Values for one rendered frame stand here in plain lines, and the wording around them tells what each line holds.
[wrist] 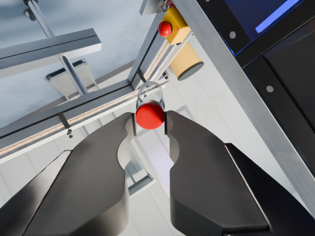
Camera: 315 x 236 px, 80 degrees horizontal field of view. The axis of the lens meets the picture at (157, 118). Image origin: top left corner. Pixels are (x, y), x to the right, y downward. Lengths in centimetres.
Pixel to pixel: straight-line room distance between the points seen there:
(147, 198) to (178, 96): 163
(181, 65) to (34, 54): 186
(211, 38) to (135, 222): 285
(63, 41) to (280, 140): 120
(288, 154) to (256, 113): 12
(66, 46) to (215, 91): 253
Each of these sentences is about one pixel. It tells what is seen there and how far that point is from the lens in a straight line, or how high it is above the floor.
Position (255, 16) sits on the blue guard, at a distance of 45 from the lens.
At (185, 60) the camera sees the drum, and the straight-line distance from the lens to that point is 269.
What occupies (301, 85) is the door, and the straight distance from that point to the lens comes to 45.
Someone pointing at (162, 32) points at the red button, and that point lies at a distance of 58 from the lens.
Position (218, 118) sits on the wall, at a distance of 325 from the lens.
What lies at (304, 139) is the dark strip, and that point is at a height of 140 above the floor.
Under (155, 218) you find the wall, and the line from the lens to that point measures 311.
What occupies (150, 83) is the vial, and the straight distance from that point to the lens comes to 16.
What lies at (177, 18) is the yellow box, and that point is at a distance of 58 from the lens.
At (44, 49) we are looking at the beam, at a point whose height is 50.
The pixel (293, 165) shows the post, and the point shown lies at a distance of 54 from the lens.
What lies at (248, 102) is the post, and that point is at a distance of 50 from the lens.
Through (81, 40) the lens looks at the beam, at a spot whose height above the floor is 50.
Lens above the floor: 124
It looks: 5 degrees down
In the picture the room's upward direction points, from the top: 149 degrees clockwise
